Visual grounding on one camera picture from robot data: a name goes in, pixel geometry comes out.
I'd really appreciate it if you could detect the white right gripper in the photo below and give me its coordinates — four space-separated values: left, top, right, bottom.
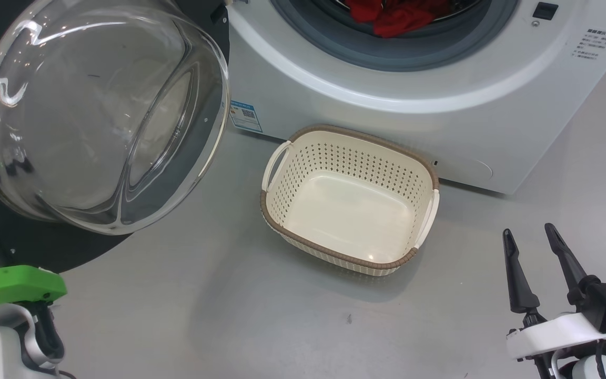
502 223 606 360

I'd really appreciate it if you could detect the blue energy label sticker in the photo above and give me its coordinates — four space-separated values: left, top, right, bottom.
229 100 262 133

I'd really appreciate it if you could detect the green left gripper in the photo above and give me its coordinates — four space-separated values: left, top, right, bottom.
0 205 67 309

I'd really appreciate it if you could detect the red garment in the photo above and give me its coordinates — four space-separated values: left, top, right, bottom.
345 0 453 38

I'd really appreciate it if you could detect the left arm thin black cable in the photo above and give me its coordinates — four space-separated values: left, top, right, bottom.
32 303 66 366

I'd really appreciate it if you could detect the cream perforated laundry basket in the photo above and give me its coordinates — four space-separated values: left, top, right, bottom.
260 125 440 277

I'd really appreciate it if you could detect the white front-load washing machine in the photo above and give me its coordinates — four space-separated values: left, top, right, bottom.
224 0 606 195

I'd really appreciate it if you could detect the glass washing machine door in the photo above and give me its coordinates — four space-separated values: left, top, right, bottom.
0 0 231 275

